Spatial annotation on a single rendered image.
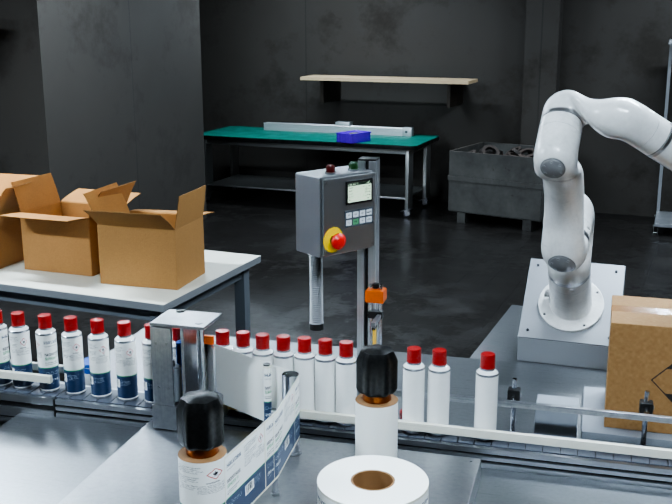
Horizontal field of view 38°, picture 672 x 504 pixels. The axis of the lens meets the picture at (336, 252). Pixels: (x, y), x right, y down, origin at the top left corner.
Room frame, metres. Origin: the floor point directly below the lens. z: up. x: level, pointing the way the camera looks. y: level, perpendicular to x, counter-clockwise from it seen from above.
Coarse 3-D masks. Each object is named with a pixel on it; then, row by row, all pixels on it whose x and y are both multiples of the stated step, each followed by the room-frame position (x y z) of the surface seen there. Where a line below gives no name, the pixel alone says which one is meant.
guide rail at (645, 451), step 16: (304, 416) 2.14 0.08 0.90; (320, 416) 2.12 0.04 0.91; (336, 416) 2.11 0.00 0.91; (352, 416) 2.10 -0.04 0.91; (432, 432) 2.05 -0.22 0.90; (448, 432) 2.04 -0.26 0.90; (464, 432) 2.03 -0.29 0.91; (480, 432) 2.02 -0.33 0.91; (496, 432) 2.02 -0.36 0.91; (512, 432) 2.01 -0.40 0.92; (576, 448) 1.97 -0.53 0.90; (592, 448) 1.96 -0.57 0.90; (608, 448) 1.95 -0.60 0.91; (624, 448) 1.94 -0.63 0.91; (640, 448) 1.93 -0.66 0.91; (656, 448) 1.93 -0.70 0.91
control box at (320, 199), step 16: (304, 176) 2.20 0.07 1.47; (320, 176) 2.17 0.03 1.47; (336, 176) 2.19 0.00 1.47; (352, 176) 2.21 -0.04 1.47; (368, 176) 2.24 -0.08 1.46; (304, 192) 2.20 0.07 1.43; (320, 192) 2.16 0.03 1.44; (336, 192) 2.18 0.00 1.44; (304, 208) 2.20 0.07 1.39; (320, 208) 2.16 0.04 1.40; (336, 208) 2.18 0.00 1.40; (352, 208) 2.21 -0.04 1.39; (304, 224) 2.20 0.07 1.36; (320, 224) 2.16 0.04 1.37; (336, 224) 2.18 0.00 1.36; (368, 224) 2.24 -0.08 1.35; (304, 240) 2.20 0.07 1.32; (320, 240) 2.16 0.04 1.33; (352, 240) 2.21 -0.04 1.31; (368, 240) 2.24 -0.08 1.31; (320, 256) 2.16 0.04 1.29
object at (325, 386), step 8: (320, 344) 2.15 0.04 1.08; (328, 344) 2.15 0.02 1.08; (320, 352) 2.15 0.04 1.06; (328, 352) 2.15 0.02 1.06; (320, 360) 2.14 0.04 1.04; (328, 360) 2.14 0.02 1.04; (320, 368) 2.14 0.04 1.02; (328, 368) 2.14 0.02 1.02; (320, 376) 2.14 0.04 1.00; (328, 376) 2.14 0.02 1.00; (320, 384) 2.14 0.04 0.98; (328, 384) 2.14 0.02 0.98; (320, 392) 2.14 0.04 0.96; (328, 392) 2.14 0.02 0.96; (320, 400) 2.14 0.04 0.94; (328, 400) 2.14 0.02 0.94; (320, 408) 2.14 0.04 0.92; (328, 408) 2.14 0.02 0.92
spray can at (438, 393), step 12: (432, 360) 2.09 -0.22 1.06; (444, 360) 2.08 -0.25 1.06; (432, 372) 2.07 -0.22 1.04; (444, 372) 2.07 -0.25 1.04; (432, 384) 2.07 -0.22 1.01; (444, 384) 2.07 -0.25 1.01; (432, 396) 2.07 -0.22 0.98; (444, 396) 2.07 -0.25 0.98; (432, 408) 2.07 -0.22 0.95; (444, 408) 2.07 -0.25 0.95; (432, 420) 2.07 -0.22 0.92; (444, 420) 2.07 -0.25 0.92
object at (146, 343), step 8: (144, 344) 2.26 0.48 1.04; (144, 352) 2.26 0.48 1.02; (144, 360) 2.26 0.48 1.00; (144, 368) 2.27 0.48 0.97; (144, 376) 2.27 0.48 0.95; (144, 384) 2.27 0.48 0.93; (152, 384) 2.26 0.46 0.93; (144, 392) 2.27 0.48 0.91; (152, 392) 2.26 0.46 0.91; (152, 400) 2.26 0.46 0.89
